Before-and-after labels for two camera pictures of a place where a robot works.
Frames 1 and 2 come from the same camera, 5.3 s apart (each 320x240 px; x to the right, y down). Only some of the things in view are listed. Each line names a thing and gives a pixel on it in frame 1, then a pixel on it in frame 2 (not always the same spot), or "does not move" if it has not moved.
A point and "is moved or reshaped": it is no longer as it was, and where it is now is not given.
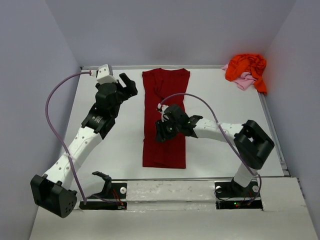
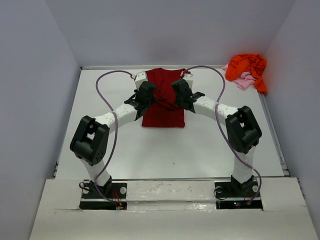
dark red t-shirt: x=157 y=84 is moved or reshaped
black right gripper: x=161 y=131 to x=177 y=97
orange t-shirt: x=255 y=64 does not move
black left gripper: x=124 y=88 to x=152 y=97
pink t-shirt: x=245 y=81 does not move
